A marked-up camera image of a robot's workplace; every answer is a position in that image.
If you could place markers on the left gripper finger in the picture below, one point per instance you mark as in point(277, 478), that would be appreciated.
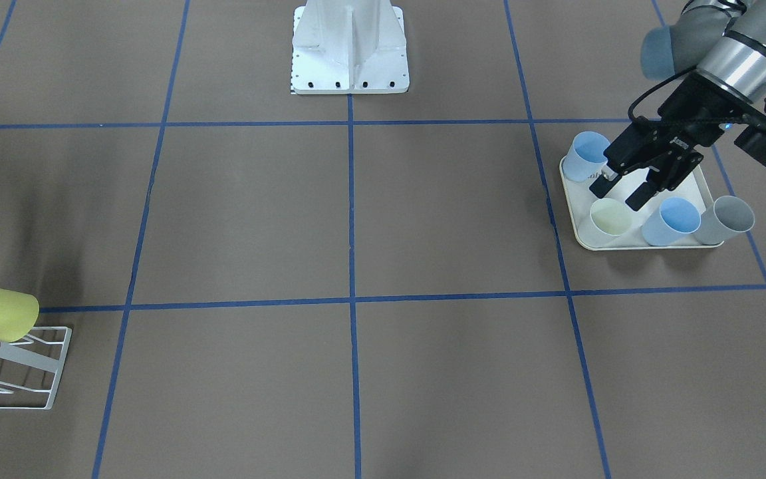
point(645, 192)
point(606, 179)

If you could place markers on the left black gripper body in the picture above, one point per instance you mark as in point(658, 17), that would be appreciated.
point(687, 112)

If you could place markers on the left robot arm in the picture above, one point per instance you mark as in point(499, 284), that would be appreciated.
point(718, 51)

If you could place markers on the blue cup back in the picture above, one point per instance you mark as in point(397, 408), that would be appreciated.
point(585, 157)

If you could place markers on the blue cup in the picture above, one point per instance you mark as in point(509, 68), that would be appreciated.
point(585, 157)
point(674, 219)

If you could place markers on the pale cream cup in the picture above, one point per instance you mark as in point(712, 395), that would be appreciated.
point(604, 221)

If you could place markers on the blue cup front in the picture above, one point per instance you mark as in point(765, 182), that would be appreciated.
point(674, 219)

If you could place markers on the grey plastic cup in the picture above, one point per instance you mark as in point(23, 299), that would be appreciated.
point(726, 218)

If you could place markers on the white plastic tray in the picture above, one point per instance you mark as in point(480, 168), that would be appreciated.
point(580, 199)

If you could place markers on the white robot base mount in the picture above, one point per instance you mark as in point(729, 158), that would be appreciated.
point(349, 47)

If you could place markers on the white wire cup rack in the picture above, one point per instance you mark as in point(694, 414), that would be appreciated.
point(31, 368)

